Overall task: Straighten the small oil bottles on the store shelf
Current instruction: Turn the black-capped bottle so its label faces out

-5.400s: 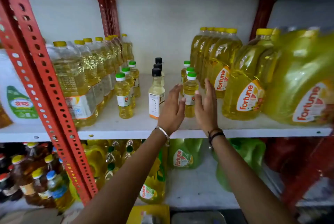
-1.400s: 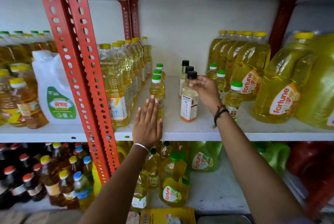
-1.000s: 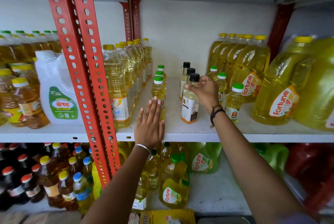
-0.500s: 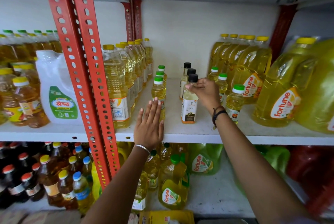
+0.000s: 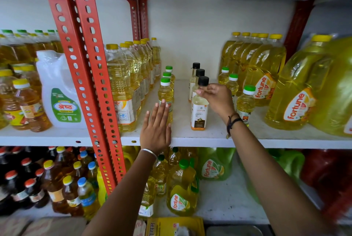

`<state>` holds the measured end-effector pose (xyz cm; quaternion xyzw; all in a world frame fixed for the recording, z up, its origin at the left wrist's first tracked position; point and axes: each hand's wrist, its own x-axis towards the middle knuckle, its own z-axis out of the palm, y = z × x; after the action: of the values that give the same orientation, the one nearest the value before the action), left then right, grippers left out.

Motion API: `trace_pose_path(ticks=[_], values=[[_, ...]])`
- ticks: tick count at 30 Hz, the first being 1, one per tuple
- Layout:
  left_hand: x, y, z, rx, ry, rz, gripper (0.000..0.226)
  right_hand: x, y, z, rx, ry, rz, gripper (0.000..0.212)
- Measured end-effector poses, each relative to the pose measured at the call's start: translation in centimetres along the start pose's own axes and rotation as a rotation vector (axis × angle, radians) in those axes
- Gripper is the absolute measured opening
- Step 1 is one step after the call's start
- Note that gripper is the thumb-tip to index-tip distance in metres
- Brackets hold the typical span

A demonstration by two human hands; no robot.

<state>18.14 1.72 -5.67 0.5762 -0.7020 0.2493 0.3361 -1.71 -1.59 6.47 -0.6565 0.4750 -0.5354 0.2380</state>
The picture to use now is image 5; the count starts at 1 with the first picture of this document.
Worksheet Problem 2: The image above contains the row of tall yellow-cap bottles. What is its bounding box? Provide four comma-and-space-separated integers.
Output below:
105, 37, 162, 133

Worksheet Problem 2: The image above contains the row of green-cap oil bottles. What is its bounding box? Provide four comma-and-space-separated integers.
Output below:
0, 29, 64, 66

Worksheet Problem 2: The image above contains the dark-green-cap oil bottle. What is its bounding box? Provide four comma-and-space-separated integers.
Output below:
150, 154, 170, 197

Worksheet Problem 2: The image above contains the black-cap white-label oil bottle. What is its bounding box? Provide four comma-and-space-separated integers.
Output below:
191, 76, 210, 131
188, 63, 201, 103
191, 69, 206, 100

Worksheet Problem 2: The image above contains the black thread bracelet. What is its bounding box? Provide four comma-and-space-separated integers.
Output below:
226, 112, 244, 140

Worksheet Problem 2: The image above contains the green-cap handled oil jug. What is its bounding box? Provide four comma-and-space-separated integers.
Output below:
166, 158, 200, 217

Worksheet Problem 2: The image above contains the person's right hand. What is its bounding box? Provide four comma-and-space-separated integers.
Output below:
195, 83, 236, 120

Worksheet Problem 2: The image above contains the beige sack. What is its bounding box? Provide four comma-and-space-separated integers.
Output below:
0, 216, 87, 236

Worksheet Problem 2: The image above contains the cluster of amber oil bottles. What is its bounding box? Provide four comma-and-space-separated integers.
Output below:
0, 64, 53, 133

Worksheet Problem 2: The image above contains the person's left forearm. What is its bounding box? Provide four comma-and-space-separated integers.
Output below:
82, 151, 159, 236

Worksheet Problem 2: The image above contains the yellow carton box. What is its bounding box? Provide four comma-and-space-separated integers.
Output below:
145, 216, 206, 236

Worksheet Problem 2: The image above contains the green oil jug with label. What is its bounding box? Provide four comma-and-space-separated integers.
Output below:
196, 147, 237, 181

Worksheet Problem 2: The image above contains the white jug with green label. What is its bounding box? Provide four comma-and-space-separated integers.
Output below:
36, 50, 87, 130

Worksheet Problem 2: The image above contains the person's right forearm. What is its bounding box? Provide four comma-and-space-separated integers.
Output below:
227, 119, 335, 236

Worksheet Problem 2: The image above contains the red oil jug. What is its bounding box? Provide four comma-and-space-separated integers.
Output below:
299, 149, 352, 223

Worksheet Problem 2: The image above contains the red rear shelf upright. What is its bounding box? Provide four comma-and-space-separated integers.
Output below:
138, 0, 150, 40
126, 0, 141, 42
283, 0, 316, 62

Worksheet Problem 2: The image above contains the person's left hand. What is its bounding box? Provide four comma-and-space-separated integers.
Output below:
140, 99, 173, 156

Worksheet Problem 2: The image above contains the white lower shelf board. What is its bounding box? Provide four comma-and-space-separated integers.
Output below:
11, 156, 352, 225

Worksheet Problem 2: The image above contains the red slotted shelf upright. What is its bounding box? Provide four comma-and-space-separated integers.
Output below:
40, 0, 118, 195
68, 0, 127, 184

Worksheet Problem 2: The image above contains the yellow oil bottle white label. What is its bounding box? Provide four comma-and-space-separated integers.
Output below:
138, 175, 157, 218

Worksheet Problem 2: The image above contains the blue-cap oil bottle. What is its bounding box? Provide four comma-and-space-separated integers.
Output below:
79, 151, 93, 166
77, 177, 101, 221
86, 161, 99, 192

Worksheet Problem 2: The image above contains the large yellow-cap oil jug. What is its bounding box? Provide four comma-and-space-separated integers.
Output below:
264, 34, 335, 131

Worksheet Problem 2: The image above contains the amber yellow-cap bottle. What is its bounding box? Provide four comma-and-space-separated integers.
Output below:
72, 161, 86, 181
40, 160, 69, 214
54, 146, 76, 175
62, 175, 85, 217

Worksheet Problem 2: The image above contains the group of dark red-cap bottles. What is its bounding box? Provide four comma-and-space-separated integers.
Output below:
0, 146, 50, 216

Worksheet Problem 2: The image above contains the huge yellow oil can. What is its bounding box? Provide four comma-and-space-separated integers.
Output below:
308, 36, 352, 138

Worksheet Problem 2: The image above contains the silver bangle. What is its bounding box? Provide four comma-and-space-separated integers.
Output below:
140, 148, 159, 161

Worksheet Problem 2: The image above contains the small green-cap oil bottle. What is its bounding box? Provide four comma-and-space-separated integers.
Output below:
165, 65, 176, 84
217, 67, 230, 85
225, 73, 240, 104
162, 72, 175, 91
158, 77, 175, 124
236, 85, 256, 127

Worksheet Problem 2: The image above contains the plain green oil jug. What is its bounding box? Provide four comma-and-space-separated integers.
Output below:
239, 149, 306, 203

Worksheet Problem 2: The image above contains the white shelf board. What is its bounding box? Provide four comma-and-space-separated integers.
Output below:
0, 79, 352, 150
11, 156, 352, 225

